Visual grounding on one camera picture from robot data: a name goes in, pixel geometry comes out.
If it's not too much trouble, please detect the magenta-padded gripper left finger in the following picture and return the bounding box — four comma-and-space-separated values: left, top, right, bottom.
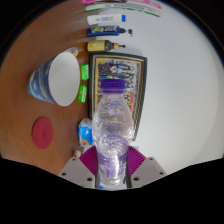
57, 145, 100, 190

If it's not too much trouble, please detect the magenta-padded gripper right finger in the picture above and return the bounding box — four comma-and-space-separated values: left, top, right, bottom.
124, 145, 168, 188

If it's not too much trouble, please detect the clear purple-capped water bottle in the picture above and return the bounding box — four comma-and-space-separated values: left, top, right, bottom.
91, 78, 135, 186

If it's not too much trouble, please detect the small patterned flat box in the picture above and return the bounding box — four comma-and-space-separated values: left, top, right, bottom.
73, 148, 83, 159

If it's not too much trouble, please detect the flat round red coaster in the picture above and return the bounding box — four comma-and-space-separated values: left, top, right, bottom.
31, 116, 54, 150

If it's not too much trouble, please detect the small green pack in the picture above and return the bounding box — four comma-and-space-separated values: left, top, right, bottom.
77, 84, 88, 104
80, 63, 90, 82

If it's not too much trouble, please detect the blue patterned white cup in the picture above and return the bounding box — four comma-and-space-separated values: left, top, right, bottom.
26, 50, 82, 107

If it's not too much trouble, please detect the framed group photo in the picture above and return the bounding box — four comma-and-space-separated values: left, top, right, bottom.
88, 52, 148, 142

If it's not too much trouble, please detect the amber pump bottle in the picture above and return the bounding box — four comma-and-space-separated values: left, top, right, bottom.
86, 39, 127, 53

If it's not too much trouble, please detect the dark blue pump bottle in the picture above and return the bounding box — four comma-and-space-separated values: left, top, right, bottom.
86, 25, 133, 38

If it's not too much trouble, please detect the white blue-capped lotion bottle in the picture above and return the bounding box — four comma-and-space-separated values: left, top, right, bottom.
86, 13, 127, 26

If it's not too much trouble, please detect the tall green white box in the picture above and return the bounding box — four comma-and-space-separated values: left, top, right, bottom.
85, 2, 162, 18

